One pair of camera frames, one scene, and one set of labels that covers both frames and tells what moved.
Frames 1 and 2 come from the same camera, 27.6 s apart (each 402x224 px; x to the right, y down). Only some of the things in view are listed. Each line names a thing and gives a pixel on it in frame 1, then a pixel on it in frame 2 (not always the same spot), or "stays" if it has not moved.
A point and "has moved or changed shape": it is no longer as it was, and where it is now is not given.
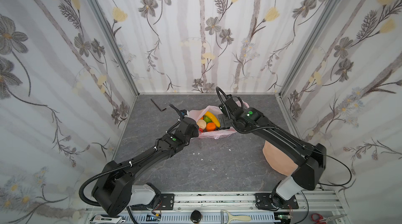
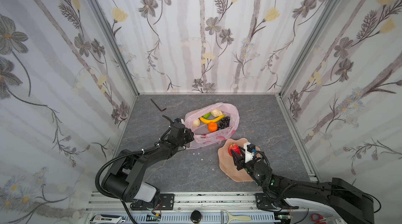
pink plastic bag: [198, 112] has moved or changed shape
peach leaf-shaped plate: [278, 160] to [227, 165]
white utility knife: [104, 218] stays
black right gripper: [226, 121] to [238, 156]
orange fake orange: [210, 126] stays
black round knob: [196, 216] stays
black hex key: [164, 109] stays
